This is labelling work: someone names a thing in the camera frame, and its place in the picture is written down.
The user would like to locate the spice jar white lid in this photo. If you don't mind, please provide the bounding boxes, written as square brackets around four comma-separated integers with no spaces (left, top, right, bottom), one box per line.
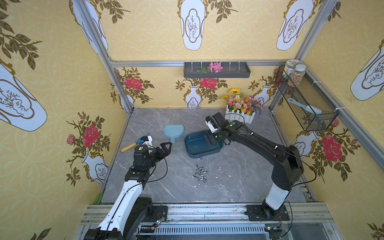
[288,64,306,87]

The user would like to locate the blue rake yellow handle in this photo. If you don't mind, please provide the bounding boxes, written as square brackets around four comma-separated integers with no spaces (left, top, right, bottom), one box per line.
[121,139,141,153]

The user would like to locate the black wire mesh basket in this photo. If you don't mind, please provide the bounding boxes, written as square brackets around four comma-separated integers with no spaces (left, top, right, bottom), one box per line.
[276,66,340,132]

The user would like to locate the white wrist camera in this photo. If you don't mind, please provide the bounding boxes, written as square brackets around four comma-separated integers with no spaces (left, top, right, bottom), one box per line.
[140,135,153,147]
[205,116,218,133]

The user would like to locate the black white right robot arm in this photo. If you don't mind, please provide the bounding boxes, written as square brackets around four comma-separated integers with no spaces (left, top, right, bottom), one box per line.
[206,116,304,220]

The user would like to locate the glass jar white lid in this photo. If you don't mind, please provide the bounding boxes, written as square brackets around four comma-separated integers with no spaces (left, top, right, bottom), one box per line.
[282,59,302,79]

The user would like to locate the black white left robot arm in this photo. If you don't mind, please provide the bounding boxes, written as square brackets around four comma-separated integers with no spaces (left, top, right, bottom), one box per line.
[84,142,173,240]

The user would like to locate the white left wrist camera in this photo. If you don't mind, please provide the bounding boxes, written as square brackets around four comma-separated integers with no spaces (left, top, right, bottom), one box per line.
[140,135,153,147]

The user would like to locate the teal plastic storage box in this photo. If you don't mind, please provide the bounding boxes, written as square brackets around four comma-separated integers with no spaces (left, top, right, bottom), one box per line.
[185,130,224,159]

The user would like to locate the pink flower on shelf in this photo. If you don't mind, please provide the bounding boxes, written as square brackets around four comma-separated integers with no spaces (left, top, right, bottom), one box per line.
[208,62,223,73]

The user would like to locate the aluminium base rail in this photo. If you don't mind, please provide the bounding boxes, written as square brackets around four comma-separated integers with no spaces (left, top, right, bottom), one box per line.
[74,202,343,240]

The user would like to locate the dark wall shelf tray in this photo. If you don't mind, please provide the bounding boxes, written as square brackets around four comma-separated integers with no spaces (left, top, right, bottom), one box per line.
[184,61,251,79]

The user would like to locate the white fence flower box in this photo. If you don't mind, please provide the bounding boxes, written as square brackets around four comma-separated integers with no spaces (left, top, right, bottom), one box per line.
[221,88,263,124]

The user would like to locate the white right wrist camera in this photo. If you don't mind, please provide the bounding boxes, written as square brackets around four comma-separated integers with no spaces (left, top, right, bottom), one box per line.
[205,116,218,133]

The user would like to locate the light blue brush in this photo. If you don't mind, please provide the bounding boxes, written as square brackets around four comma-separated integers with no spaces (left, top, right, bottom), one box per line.
[288,98,323,115]

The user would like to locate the light blue dustpan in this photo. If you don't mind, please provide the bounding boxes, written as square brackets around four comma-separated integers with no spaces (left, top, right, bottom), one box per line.
[163,125,184,145]

